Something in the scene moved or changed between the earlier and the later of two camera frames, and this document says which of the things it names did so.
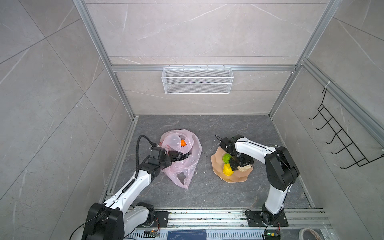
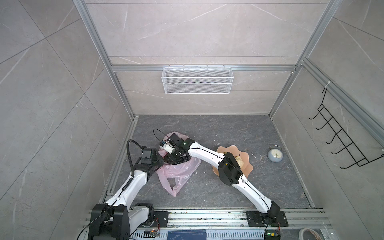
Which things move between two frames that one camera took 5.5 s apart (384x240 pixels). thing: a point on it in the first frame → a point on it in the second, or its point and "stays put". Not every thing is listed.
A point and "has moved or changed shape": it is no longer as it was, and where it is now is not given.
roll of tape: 317,236 stays put
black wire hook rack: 349,147 stays put
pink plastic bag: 183,141 has moved or changed shape
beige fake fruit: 244,168 has moved or changed shape
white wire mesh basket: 197,80 stays put
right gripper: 247,161 → 170,159
